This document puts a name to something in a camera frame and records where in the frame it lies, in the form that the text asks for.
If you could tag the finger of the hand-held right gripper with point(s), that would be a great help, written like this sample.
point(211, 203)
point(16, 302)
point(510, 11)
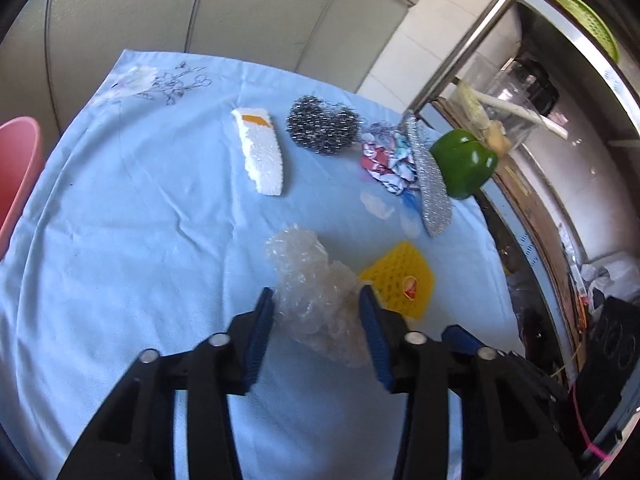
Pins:
point(457, 336)

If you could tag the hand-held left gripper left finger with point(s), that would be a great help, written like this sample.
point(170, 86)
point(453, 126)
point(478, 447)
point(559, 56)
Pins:
point(257, 340)

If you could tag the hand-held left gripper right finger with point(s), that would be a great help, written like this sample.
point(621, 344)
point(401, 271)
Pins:
point(372, 345)

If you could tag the clear bubble wrap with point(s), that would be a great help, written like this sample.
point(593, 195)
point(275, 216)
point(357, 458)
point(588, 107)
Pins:
point(310, 290)

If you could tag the silver scouring pad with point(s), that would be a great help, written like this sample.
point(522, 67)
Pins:
point(432, 195)

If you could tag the colourful foil wrapper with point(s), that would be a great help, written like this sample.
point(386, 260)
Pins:
point(385, 160)

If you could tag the steel wool scrubber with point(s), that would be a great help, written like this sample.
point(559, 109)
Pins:
point(320, 125)

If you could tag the pink plastic bucket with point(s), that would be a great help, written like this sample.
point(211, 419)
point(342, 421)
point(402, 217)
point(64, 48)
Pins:
point(17, 170)

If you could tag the yellow foam net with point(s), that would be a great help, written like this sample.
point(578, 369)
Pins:
point(400, 275)

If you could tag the brown cardboard sheet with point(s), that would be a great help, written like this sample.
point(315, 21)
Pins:
point(540, 240)

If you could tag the clear plastic scrap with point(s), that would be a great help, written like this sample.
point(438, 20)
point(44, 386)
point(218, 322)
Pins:
point(377, 205)

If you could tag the black flat appliance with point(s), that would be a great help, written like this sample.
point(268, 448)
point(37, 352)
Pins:
point(612, 350)

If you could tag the white plastic bag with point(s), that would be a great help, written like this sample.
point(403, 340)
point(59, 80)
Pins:
point(612, 277)

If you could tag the light blue floral tablecloth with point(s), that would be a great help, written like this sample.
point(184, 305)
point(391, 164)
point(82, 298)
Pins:
point(150, 210)

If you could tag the green bell pepper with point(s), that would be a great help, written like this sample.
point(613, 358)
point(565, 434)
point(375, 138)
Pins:
point(462, 165)

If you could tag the white foam piece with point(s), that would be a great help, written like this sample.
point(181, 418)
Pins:
point(262, 155)

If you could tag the ginger root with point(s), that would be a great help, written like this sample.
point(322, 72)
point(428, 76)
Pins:
point(497, 140)

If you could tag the corn cob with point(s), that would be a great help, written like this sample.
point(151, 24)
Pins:
point(472, 107)

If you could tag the leek stalk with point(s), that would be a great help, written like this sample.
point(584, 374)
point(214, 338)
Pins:
point(520, 112)

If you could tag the clear plastic container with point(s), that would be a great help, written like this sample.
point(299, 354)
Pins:
point(500, 87)

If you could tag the metal storage rack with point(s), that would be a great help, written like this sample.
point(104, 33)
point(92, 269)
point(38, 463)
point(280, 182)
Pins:
point(565, 60)

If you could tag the grey kitchen counter cabinet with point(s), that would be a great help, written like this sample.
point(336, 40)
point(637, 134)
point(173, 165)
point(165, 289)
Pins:
point(250, 10)

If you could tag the green plastic basket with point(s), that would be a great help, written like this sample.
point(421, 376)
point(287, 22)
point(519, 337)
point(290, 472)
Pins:
point(590, 22)

